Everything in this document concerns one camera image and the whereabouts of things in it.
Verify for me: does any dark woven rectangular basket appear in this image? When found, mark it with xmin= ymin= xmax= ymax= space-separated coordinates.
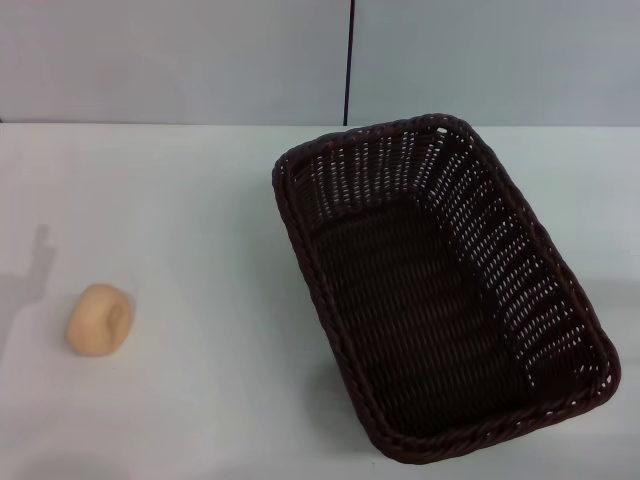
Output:
xmin=271 ymin=113 xmax=623 ymax=462

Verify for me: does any beige round bread roll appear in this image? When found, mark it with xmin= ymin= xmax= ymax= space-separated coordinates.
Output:
xmin=66 ymin=283 xmax=137 ymax=358

